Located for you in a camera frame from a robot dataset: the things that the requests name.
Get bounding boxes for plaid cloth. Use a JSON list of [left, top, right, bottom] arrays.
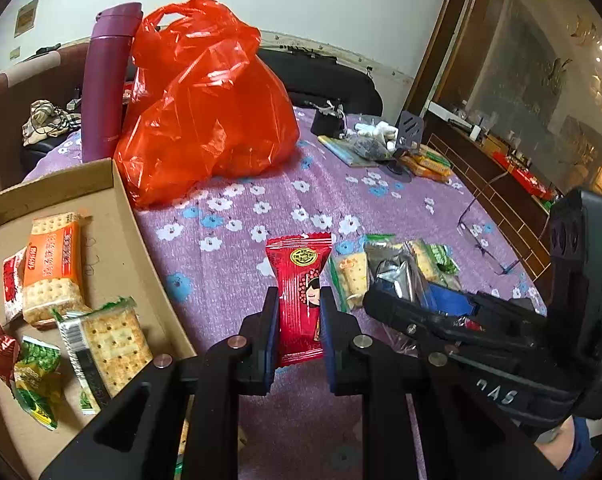
[[22, 100, 84, 147]]

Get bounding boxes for wooden display cabinet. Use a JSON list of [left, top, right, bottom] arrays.
[[406, 0, 602, 286]]

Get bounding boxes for black leather sofa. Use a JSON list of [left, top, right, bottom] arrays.
[[256, 47, 384, 116]]

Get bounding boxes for purple floral tablecloth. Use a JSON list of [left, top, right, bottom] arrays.
[[23, 105, 549, 480]]

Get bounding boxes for red plastic bag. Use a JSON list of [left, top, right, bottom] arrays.
[[113, 0, 302, 211]]

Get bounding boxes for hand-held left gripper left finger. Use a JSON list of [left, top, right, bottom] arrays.
[[38, 286, 280, 480]]

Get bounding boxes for white device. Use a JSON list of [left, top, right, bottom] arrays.
[[428, 101, 484, 141]]

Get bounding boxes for silver foil snack packet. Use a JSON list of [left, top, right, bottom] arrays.
[[363, 232, 432, 306]]

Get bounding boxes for orange green snack pack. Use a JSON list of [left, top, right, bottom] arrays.
[[401, 145, 454, 181]]

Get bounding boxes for person's right forearm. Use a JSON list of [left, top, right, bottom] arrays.
[[533, 417, 602, 480]]

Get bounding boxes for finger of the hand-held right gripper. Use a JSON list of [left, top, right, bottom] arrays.
[[426, 281, 549, 333], [363, 286, 486, 361]]

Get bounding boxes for green cracker packet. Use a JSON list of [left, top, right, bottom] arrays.
[[328, 251, 372, 313], [51, 297, 154, 416], [406, 239, 442, 283]]

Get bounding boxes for thin booklet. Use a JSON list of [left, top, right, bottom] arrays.
[[317, 134, 376, 167]]

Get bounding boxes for small red white packet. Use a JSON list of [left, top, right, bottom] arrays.
[[1, 247, 29, 323]]

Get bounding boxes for brown armchair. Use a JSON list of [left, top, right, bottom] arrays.
[[0, 40, 89, 196]]

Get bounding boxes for cardboard box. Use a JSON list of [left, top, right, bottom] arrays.
[[0, 157, 196, 480]]

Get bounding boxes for white crumpled plastic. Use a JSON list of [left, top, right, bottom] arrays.
[[356, 117, 399, 153]]

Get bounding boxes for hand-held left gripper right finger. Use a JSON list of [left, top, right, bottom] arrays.
[[320, 287, 564, 480]]

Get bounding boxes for green pea packet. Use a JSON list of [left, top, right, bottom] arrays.
[[428, 243, 462, 276], [12, 335, 64, 431]]

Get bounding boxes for eyeglasses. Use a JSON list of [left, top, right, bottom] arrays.
[[456, 170, 522, 276]]

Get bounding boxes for small black pouch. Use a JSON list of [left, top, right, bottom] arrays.
[[311, 102, 346, 140]]

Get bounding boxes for red box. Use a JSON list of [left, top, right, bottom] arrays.
[[493, 152, 556, 198]]

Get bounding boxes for purple thermos bottle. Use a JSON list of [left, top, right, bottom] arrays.
[[82, 2, 144, 165]]

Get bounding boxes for small framed wall picture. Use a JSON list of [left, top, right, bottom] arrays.
[[13, 2, 36, 38]]

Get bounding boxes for orange cracker packet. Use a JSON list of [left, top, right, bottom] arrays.
[[22, 212, 94, 328]]

